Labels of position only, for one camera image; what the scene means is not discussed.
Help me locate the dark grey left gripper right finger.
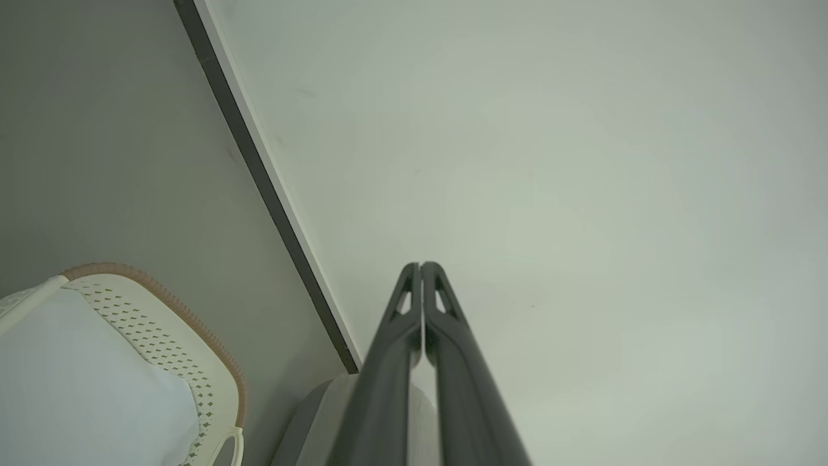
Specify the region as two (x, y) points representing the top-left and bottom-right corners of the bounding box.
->
(420, 261), (532, 466)

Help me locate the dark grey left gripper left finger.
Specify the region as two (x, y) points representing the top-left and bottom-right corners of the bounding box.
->
(327, 262), (424, 466)

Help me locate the cream perforated laundry basket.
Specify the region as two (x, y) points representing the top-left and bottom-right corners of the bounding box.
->
(0, 262), (248, 466)

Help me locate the grey fabric sofa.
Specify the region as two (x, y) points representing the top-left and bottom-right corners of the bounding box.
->
(270, 373), (441, 466)

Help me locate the white and black baseboard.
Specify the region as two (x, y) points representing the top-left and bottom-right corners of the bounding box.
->
(173, 0), (362, 375)

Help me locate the white garment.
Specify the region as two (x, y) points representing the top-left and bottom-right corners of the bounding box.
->
(0, 288), (201, 466)

